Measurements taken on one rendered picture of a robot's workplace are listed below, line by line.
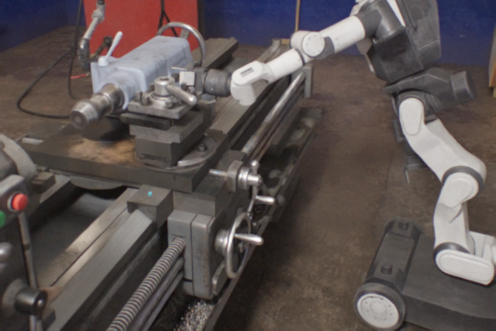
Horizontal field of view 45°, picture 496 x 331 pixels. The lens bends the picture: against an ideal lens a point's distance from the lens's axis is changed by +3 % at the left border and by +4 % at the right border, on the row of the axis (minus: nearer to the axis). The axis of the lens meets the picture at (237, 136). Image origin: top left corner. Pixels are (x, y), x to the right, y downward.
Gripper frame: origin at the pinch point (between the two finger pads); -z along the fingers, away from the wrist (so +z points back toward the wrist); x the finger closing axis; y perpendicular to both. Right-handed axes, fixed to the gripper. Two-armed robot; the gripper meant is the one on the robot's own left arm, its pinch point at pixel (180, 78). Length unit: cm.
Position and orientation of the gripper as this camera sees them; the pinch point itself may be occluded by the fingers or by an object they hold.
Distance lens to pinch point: 202.4
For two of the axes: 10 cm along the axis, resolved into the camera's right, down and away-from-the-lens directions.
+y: -3.2, 1.6, -9.3
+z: 9.4, 1.4, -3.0
